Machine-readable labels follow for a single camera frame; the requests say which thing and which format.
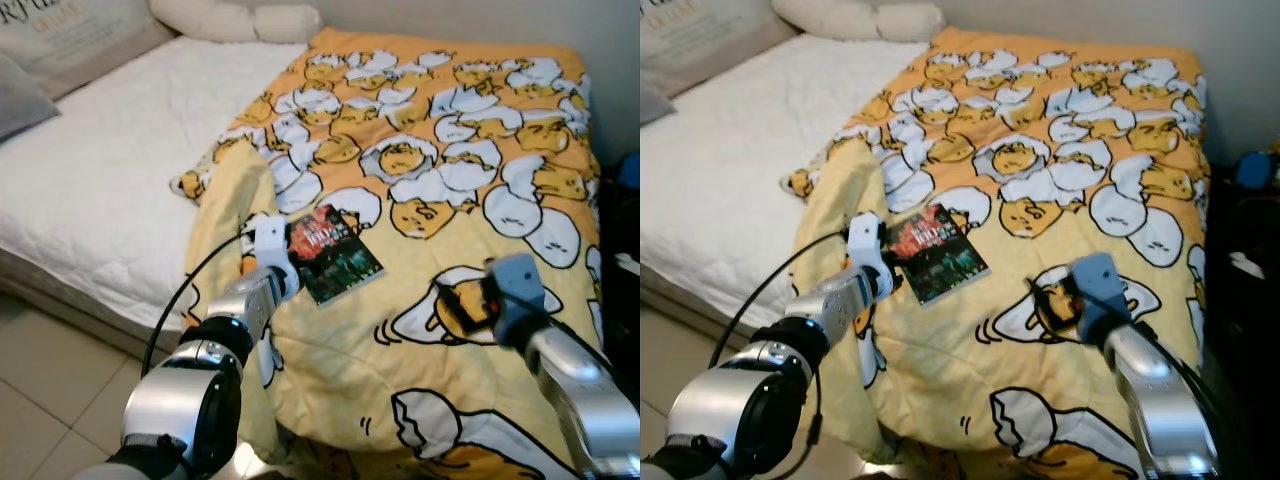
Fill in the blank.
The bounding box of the dark cover paperback book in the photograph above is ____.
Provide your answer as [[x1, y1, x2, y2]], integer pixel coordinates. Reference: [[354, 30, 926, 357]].
[[886, 205, 992, 307], [286, 205, 387, 307]]

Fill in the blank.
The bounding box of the black luggage pile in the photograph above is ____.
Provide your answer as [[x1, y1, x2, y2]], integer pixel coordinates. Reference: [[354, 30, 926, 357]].
[[596, 165, 641, 401], [1200, 160, 1280, 480]]

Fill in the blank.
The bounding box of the yellow cartoon print blanket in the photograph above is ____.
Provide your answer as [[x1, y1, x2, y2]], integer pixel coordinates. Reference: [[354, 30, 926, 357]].
[[170, 27, 607, 480], [785, 27, 1213, 480]]

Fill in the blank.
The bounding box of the white quilted mattress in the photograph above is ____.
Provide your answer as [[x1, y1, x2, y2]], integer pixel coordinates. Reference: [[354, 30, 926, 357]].
[[0, 35, 313, 337], [640, 35, 933, 333]]

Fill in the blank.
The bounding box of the small white paper item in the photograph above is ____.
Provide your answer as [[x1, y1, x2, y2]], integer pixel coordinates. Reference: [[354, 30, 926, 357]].
[[1225, 250, 1267, 282]]

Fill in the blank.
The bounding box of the grey bed base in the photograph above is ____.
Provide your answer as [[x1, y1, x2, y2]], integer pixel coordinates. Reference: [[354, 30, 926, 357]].
[[0, 245, 191, 363], [640, 260, 801, 353]]

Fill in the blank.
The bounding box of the cream bolster pillow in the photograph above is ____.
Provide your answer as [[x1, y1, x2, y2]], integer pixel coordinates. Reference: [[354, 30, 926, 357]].
[[770, 0, 947, 45], [148, 0, 323, 45]]

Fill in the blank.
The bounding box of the large white patterned cushion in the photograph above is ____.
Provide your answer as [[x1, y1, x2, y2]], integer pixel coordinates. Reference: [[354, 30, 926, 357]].
[[640, 0, 801, 99], [0, 0, 177, 101]]

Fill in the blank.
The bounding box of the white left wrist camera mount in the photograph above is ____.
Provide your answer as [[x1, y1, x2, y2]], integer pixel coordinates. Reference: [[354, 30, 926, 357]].
[[250, 213, 293, 269], [845, 212, 887, 271]]

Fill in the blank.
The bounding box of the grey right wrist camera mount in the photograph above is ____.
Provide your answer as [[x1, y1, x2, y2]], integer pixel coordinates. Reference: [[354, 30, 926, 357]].
[[493, 253, 547, 323], [1070, 252, 1137, 327]]

